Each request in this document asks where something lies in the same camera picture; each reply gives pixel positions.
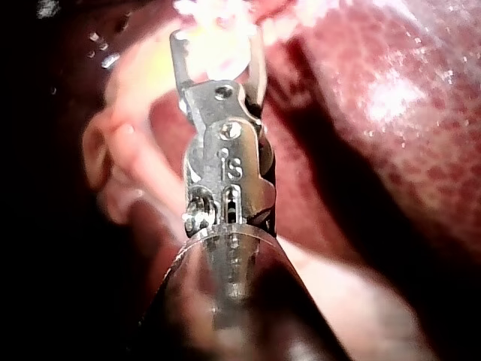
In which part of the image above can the dark red liver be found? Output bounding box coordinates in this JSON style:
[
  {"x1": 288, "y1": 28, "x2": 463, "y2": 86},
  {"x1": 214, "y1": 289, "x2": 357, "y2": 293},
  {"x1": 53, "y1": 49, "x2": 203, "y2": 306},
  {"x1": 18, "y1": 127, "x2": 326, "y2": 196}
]
[{"x1": 56, "y1": 0, "x2": 481, "y2": 361}]

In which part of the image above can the right arm instrument jaw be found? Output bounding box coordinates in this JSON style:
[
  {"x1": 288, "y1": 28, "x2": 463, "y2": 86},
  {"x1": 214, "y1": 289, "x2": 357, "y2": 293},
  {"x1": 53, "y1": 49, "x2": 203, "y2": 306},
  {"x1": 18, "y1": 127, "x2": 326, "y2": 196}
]
[
  {"x1": 169, "y1": 29, "x2": 197, "y2": 93},
  {"x1": 241, "y1": 34, "x2": 269, "y2": 114}
]

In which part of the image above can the pale fatty tissue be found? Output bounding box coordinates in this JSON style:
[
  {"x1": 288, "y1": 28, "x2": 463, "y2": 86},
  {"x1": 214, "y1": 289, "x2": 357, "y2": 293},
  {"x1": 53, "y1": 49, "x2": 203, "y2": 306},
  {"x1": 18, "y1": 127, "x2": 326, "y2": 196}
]
[
  {"x1": 277, "y1": 238, "x2": 437, "y2": 361},
  {"x1": 171, "y1": 0, "x2": 316, "y2": 42},
  {"x1": 80, "y1": 111, "x2": 189, "y2": 244}
]

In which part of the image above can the right arm instrument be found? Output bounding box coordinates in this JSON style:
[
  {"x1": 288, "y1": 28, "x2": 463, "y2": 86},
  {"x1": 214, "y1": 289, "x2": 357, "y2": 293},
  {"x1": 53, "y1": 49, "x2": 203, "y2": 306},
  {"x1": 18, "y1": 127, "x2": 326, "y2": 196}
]
[{"x1": 180, "y1": 79, "x2": 277, "y2": 239}]

